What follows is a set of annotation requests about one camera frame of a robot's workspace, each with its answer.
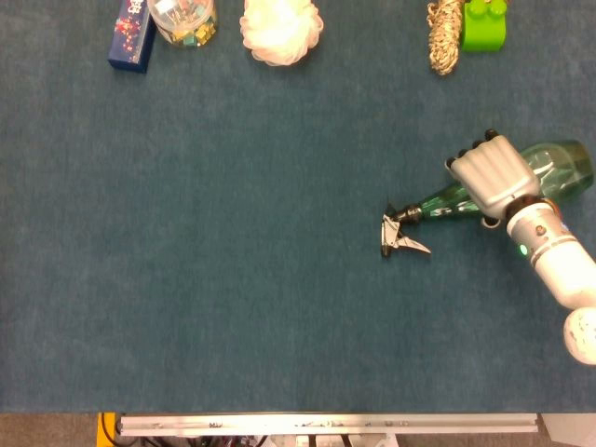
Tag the blue felt table cloth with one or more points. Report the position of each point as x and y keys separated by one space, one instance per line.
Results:
x=233 y=256

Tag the white mesh bath sponge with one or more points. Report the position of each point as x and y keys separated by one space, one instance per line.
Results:
x=280 y=30

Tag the dark blue printed box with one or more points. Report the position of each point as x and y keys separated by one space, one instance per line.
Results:
x=132 y=39

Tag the clear jar of binder clips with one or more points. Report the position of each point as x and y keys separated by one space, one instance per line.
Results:
x=186 y=23

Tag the aluminium profile rail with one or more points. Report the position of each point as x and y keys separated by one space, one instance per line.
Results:
x=326 y=424

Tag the green spray bottle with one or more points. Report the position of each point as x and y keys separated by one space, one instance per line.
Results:
x=554 y=174

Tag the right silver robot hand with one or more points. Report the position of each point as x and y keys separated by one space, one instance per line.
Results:
x=493 y=174

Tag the green toy building block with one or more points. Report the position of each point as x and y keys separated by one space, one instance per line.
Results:
x=484 y=30

